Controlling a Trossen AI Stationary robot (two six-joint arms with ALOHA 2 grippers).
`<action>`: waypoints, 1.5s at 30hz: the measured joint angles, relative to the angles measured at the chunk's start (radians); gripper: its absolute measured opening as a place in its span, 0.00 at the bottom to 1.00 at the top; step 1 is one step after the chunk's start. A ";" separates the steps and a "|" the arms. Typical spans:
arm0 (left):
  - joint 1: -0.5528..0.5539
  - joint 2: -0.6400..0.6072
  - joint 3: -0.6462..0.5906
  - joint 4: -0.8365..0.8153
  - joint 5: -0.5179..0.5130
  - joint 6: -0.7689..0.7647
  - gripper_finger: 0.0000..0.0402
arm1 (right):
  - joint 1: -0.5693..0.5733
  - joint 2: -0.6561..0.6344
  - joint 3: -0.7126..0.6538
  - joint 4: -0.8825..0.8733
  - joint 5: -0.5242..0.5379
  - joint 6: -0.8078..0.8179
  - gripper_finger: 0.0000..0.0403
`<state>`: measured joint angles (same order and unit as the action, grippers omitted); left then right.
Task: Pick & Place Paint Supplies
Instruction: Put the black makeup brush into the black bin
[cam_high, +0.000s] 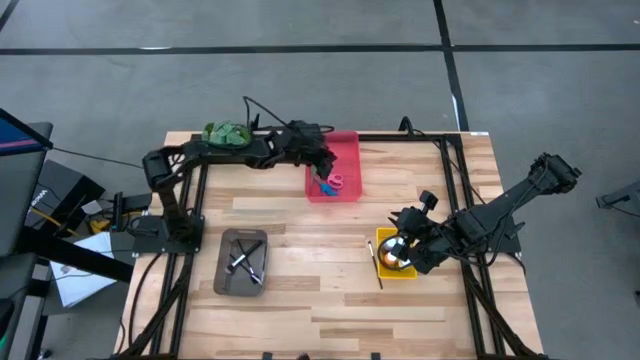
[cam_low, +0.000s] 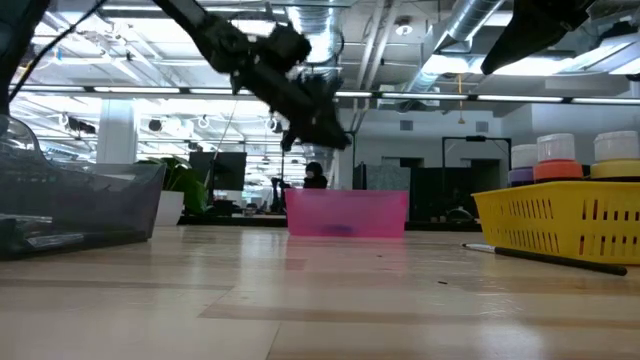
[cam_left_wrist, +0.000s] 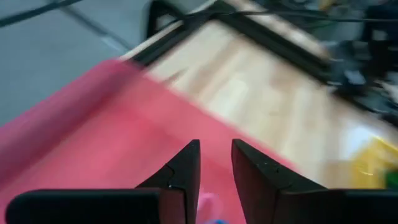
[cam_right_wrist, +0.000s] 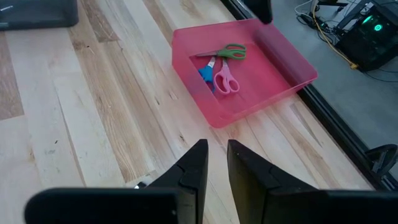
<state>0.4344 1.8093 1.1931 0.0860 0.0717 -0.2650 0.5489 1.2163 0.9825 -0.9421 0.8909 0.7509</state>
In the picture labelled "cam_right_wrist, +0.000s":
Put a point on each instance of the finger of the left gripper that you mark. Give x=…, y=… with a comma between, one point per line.
x=259, y=9

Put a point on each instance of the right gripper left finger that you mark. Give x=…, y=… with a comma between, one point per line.
x=180, y=202

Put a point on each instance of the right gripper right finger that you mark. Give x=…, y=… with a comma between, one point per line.
x=264, y=202

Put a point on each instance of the pink translucent plastic tray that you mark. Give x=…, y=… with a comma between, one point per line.
x=267, y=87

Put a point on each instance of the black computer with green lights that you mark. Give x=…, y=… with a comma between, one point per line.
x=367, y=43

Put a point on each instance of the grey translucent plastic tray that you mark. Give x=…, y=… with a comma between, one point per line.
x=37, y=14

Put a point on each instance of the black aluminium table frame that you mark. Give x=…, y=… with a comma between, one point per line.
x=342, y=130

